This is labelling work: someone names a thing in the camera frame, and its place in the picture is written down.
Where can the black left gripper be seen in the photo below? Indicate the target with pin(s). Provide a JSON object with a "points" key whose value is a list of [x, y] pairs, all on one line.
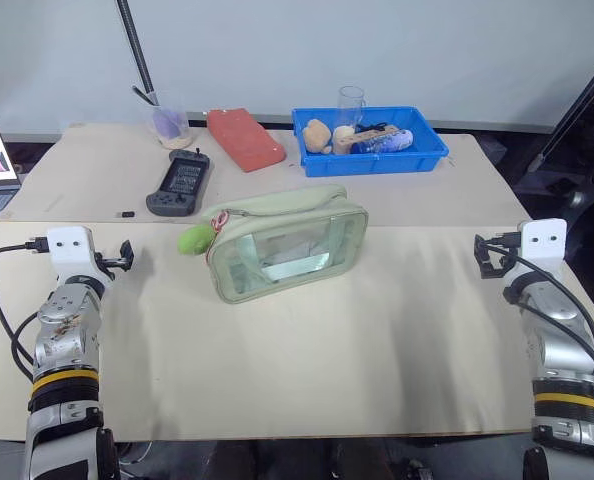
{"points": [[106, 262]]}

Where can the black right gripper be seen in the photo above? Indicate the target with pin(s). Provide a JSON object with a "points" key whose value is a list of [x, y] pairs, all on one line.
{"points": [[504, 260]]}

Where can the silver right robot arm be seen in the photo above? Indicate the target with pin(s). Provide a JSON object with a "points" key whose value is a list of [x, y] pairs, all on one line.
{"points": [[557, 330]]}

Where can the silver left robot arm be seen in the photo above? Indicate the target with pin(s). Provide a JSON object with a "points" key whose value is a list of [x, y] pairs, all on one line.
{"points": [[62, 320]]}

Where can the clear green zipper pouch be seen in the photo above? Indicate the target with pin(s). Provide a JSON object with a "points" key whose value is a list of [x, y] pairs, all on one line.
{"points": [[287, 235]]}

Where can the small black flat piece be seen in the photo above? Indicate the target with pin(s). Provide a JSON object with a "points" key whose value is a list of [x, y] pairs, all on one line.
{"points": [[128, 214]]}

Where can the green plush ball charm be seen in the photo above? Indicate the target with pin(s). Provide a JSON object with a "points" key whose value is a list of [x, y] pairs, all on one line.
{"points": [[195, 240]]}

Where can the grey handheld game controller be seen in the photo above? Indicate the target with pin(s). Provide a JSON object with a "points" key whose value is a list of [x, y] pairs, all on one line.
{"points": [[179, 182]]}

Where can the clear beaker with purple item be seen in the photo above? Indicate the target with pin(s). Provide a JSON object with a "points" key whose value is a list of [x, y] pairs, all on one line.
{"points": [[169, 125]]}

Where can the blue plastic bin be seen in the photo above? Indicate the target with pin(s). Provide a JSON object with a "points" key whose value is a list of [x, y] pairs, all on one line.
{"points": [[377, 160]]}

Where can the blue white plastic bottle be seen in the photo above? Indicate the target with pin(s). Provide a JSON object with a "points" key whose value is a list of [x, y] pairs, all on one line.
{"points": [[389, 141]]}

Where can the red brick block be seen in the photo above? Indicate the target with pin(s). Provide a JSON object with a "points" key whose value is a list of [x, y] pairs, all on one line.
{"points": [[244, 137]]}

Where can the wooden ruler block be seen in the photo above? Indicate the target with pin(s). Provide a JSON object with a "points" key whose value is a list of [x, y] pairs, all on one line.
{"points": [[362, 139]]}

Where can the cream round bun toy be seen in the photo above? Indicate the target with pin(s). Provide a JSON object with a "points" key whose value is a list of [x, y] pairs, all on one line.
{"points": [[343, 134]]}

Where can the clear glass cup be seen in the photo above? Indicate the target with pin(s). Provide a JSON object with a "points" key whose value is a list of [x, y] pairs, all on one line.
{"points": [[351, 107]]}

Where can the large beige table board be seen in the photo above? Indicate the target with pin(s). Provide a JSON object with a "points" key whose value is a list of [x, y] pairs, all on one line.
{"points": [[302, 360]]}

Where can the black ribbed stand pole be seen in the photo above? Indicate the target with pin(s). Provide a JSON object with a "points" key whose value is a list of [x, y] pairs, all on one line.
{"points": [[137, 50]]}

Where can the tan plush toy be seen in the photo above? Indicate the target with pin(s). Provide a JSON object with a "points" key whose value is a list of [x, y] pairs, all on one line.
{"points": [[317, 135]]}

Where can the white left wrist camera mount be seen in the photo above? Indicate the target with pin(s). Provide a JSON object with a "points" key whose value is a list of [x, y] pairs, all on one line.
{"points": [[69, 247]]}

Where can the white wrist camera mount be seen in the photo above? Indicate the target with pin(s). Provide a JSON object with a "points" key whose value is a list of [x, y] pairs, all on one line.
{"points": [[544, 242], [69, 247]]}

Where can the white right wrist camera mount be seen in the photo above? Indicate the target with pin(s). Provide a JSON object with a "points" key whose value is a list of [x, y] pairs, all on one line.
{"points": [[544, 242]]}

